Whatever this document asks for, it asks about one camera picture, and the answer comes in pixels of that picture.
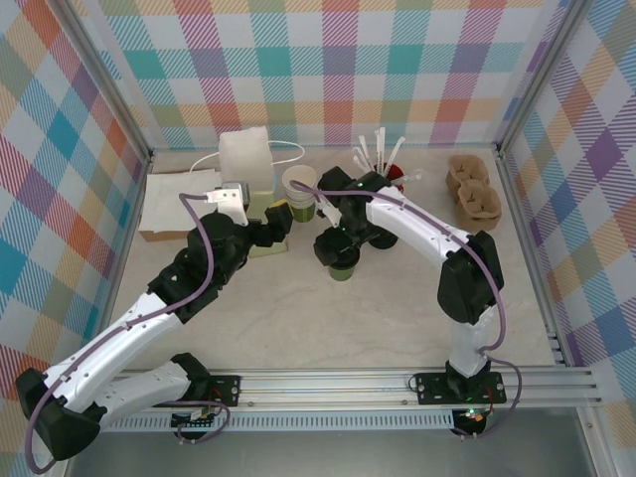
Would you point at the left aluminium side rail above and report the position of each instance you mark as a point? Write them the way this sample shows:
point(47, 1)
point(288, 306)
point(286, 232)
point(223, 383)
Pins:
point(130, 223)

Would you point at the black mounting plate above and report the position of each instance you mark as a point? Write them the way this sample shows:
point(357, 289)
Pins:
point(429, 387)
point(228, 390)

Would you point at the aluminium side rail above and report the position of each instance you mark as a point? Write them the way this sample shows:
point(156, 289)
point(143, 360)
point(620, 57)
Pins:
point(130, 223)
point(523, 223)

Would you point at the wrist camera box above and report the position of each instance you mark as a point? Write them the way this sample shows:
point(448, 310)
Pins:
point(231, 199)
point(329, 211)

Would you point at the white wrapped straw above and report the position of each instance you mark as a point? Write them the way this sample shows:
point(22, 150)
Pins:
point(380, 149)
point(365, 151)
point(394, 154)
point(360, 155)
point(412, 176)
point(361, 165)

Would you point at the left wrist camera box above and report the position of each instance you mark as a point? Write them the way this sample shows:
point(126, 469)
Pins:
point(231, 199)

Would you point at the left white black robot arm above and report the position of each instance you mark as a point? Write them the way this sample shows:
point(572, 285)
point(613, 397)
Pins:
point(109, 348)

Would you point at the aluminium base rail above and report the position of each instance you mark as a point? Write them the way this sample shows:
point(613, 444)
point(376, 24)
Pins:
point(323, 387)

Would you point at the stack of paper cups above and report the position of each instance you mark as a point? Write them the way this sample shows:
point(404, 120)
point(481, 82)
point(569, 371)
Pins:
point(300, 204)

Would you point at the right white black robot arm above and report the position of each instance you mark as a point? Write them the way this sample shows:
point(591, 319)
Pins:
point(422, 223)

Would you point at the flat brown paper bag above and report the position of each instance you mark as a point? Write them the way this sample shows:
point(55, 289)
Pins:
point(159, 236)

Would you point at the right aluminium corner post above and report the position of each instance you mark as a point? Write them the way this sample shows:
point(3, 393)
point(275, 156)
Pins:
point(536, 79)

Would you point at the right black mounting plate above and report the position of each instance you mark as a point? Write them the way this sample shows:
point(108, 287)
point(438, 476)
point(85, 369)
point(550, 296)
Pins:
point(429, 387)

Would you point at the right aluminium side rail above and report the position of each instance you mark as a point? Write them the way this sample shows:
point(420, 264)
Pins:
point(523, 223)

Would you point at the stack of black lids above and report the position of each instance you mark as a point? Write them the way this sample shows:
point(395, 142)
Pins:
point(387, 241)

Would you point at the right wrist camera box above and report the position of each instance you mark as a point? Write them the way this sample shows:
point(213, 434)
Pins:
point(329, 211)

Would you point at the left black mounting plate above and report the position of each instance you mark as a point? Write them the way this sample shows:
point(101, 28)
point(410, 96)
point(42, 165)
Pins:
point(228, 390)

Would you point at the green paper coffee cup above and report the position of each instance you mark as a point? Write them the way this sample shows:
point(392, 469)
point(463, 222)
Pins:
point(343, 274)

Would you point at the aluminium corner post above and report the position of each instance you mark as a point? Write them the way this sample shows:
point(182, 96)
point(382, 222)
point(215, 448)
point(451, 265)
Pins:
point(536, 79)
point(107, 79)

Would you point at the white green paper carry bag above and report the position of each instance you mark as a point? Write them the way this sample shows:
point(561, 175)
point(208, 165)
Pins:
point(246, 154)

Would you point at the left aluminium corner post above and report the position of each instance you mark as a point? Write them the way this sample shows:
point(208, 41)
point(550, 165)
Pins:
point(107, 79)

